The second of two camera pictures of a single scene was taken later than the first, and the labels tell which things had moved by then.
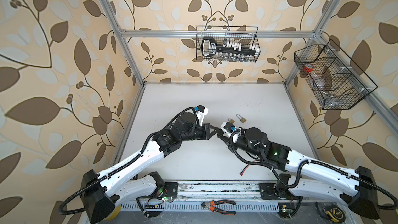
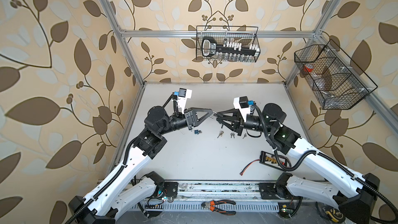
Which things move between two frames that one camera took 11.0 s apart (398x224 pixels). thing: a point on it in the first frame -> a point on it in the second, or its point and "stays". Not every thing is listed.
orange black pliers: x=210 y=205 stays
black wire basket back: x=227 y=43 stays
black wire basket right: x=338 y=83 stays
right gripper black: x=230 y=143 -> x=238 y=124
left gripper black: x=207 y=134 -> x=188 y=119
